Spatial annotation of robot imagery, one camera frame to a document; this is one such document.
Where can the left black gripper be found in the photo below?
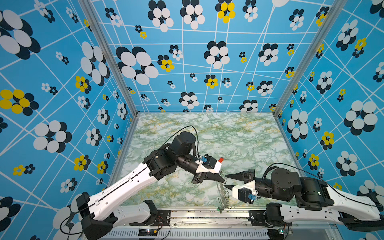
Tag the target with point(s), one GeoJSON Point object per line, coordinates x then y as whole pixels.
{"type": "Point", "coordinates": [200, 176]}

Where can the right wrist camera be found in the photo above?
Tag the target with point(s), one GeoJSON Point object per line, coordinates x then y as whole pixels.
{"type": "Point", "coordinates": [246, 193]}

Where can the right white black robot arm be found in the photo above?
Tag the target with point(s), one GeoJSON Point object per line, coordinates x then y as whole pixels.
{"type": "Point", "coordinates": [315, 199]}

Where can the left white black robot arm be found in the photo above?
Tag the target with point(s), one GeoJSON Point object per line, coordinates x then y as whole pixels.
{"type": "Point", "coordinates": [101, 212]}

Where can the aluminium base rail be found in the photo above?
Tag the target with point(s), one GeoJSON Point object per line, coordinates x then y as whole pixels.
{"type": "Point", "coordinates": [210, 224]}

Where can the right aluminium corner post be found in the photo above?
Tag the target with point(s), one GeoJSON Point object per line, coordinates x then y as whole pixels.
{"type": "Point", "coordinates": [323, 31]}

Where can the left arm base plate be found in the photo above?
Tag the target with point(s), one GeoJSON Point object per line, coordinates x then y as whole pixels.
{"type": "Point", "coordinates": [162, 218]}

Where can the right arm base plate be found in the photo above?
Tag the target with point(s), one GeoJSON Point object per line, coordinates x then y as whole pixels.
{"type": "Point", "coordinates": [267, 218]}

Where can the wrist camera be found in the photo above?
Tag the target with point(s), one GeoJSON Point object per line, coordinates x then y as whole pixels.
{"type": "Point", "coordinates": [246, 193]}
{"type": "Point", "coordinates": [208, 164]}

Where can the aluminium corner post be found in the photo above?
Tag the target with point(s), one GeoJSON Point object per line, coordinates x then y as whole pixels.
{"type": "Point", "coordinates": [102, 41]}
{"type": "Point", "coordinates": [323, 31]}

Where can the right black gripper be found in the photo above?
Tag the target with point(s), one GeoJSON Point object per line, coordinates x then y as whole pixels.
{"type": "Point", "coordinates": [243, 175]}

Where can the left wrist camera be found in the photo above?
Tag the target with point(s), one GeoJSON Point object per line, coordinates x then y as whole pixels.
{"type": "Point", "coordinates": [208, 164]}

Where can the left aluminium corner post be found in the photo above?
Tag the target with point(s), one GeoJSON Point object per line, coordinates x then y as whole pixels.
{"type": "Point", "coordinates": [102, 41]}

